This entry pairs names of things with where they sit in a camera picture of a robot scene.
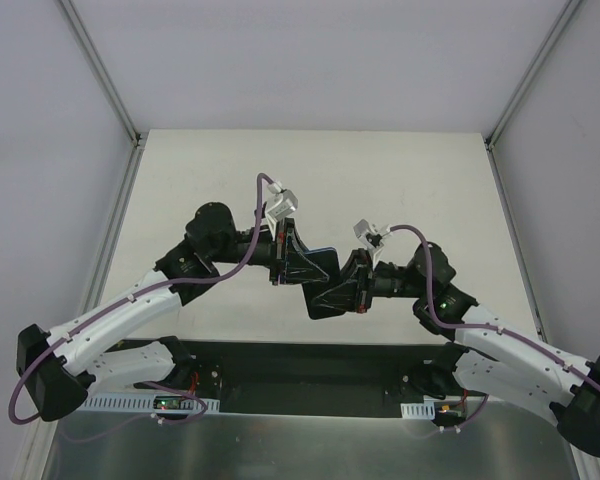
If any blue cased smartphone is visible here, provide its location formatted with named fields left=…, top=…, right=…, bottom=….
left=302, top=247, right=349, bottom=320

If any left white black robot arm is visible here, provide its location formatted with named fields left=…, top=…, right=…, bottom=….
left=9, top=201, right=339, bottom=424

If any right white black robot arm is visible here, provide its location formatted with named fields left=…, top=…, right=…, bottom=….
left=303, top=243, right=600, bottom=458

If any right orange connector board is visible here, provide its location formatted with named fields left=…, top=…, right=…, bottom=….
left=436, top=403, right=466, bottom=418

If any left green lit circuit board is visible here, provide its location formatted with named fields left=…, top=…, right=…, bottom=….
left=153, top=395, right=196, bottom=411

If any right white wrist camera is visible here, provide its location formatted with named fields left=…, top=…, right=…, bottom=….
left=353, top=219, right=392, bottom=266

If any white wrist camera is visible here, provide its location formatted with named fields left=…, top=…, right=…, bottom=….
left=353, top=219, right=392, bottom=266
left=264, top=181, right=298, bottom=231

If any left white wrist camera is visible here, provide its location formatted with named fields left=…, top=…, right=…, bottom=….
left=264, top=181, right=298, bottom=231

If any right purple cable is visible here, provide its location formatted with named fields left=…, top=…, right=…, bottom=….
left=374, top=224, right=600, bottom=444

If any purple cable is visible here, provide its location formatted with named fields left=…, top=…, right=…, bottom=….
left=374, top=224, right=600, bottom=444
left=8, top=172, right=281, bottom=444

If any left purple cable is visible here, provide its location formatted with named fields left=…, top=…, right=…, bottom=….
left=8, top=172, right=281, bottom=444

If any right white slotted cable duct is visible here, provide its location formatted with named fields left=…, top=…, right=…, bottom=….
left=400, top=401, right=436, bottom=421

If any white slotted cable duct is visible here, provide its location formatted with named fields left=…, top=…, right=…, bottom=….
left=78, top=393, right=203, bottom=416
left=400, top=401, right=436, bottom=421

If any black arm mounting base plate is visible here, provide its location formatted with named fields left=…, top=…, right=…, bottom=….
left=161, top=340, right=483, bottom=418

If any left white slotted cable duct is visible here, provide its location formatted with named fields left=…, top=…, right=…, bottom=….
left=78, top=393, right=203, bottom=416

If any left aluminium frame post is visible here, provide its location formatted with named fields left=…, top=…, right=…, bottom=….
left=54, top=0, right=142, bottom=146

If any aluminium frame post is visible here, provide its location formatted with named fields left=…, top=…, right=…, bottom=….
left=54, top=0, right=142, bottom=146
left=484, top=0, right=586, bottom=149

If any right aluminium frame post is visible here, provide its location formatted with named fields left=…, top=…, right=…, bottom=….
left=484, top=0, right=586, bottom=149

